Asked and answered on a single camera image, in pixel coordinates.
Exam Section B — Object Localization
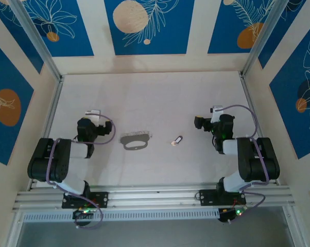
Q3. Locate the grey carabiner keyring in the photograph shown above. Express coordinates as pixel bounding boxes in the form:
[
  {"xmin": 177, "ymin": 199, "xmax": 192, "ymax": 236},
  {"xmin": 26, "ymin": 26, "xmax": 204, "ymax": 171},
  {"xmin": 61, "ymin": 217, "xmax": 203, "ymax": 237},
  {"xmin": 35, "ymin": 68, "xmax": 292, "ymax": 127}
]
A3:
[{"xmin": 118, "ymin": 130, "xmax": 153, "ymax": 151}]

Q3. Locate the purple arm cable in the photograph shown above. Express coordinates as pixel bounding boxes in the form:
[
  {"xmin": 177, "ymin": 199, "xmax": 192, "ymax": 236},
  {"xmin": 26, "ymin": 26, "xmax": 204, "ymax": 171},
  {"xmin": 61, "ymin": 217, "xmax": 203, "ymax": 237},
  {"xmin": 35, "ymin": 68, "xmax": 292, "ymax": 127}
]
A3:
[
  {"xmin": 46, "ymin": 115, "xmax": 117, "ymax": 230},
  {"xmin": 221, "ymin": 104, "xmax": 270, "ymax": 222}
]

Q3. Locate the aluminium side rail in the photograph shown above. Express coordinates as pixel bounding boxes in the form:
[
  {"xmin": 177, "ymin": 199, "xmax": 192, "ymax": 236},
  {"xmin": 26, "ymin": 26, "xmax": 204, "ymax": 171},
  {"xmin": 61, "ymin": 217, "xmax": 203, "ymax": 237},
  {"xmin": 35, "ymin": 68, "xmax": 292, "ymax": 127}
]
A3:
[
  {"xmin": 239, "ymin": 73, "xmax": 281, "ymax": 186},
  {"xmin": 27, "ymin": 76, "xmax": 65, "ymax": 191}
]

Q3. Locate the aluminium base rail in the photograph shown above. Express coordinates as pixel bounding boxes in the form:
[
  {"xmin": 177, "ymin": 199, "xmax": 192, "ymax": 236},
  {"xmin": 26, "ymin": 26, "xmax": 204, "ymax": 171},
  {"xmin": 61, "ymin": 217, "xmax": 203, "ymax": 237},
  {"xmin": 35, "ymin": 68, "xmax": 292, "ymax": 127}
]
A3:
[{"xmin": 12, "ymin": 182, "xmax": 296, "ymax": 213}]

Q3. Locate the black controller board with LED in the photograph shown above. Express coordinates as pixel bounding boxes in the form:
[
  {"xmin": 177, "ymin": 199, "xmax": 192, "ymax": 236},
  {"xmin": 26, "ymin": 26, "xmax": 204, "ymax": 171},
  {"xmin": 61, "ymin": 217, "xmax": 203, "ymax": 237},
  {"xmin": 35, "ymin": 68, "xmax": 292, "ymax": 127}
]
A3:
[
  {"xmin": 218, "ymin": 207, "xmax": 248, "ymax": 223},
  {"xmin": 72, "ymin": 208, "xmax": 96, "ymax": 221}
]

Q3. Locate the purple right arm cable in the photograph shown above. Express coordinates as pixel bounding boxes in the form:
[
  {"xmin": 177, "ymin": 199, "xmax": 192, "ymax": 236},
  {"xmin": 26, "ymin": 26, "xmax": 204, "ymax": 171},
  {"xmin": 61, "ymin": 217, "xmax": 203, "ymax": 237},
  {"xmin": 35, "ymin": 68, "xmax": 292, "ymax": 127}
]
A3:
[{"xmin": 221, "ymin": 104, "xmax": 270, "ymax": 222}]

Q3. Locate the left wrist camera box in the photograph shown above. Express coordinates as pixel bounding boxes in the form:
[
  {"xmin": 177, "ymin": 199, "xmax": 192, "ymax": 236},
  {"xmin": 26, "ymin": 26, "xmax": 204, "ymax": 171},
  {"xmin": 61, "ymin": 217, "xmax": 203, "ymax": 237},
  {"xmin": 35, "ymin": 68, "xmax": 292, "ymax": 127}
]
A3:
[{"xmin": 84, "ymin": 109, "xmax": 102, "ymax": 121}]

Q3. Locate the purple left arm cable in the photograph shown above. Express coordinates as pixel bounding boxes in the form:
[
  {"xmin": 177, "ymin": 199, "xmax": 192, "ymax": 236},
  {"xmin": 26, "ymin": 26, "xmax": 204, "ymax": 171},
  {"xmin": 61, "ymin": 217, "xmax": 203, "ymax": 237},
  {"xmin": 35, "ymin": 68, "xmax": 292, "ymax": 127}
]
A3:
[{"xmin": 46, "ymin": 115, "xmax": 117, "ymax": 230}]

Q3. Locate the aluminium frame post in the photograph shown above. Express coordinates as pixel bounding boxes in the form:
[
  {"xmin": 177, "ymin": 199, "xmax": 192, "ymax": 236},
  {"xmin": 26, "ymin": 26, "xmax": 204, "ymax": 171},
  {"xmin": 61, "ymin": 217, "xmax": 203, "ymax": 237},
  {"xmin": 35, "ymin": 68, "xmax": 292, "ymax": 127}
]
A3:
[
  {"xmin": 241, "ymin": 0, "xmax": 291, "ymax": 78},
  {"xmin": 8, "ymin": 0, "xmax": 64, "ymax": 82}
]

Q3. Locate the white slotted cable duct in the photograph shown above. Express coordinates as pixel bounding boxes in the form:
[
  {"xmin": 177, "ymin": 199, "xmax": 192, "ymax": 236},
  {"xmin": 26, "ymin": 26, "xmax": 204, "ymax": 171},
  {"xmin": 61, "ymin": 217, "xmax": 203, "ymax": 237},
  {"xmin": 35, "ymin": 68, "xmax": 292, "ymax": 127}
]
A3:
[{"xmin": 23, "ymin": 208, "xmax": 220, "ymax": 223}]

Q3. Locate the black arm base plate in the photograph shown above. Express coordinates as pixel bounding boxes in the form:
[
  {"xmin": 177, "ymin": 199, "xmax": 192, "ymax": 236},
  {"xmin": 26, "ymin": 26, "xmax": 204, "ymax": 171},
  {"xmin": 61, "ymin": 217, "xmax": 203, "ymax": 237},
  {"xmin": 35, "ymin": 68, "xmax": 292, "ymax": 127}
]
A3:
[
  {"xmin": 61, "ymin": 191, "xmax": 109, "ymax": 209},
  {"xmin": 199, "ymin": 189, "xmax": 247, "ymax": 207}
]

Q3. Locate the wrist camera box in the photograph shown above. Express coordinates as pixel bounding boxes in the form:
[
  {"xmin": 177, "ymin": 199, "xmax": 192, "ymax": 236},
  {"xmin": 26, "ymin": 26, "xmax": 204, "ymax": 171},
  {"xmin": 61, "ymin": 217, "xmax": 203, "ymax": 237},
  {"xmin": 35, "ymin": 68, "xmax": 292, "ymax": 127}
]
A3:
[
  {"xmin": 84, "ymin": 109, "xmax": 102, "ymax": 121},
  {"xmin": 210, "ymin": 104, "xmax": 224, "ymax": 123}
]

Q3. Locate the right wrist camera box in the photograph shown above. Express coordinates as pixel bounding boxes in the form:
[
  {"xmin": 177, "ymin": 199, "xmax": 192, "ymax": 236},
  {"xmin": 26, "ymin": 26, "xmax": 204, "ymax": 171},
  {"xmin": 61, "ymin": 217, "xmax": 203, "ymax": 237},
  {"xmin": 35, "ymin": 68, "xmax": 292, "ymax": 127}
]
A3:
[{"xmin": 210, "ymin": 104, "xmax": 224, "ymax": 123}]

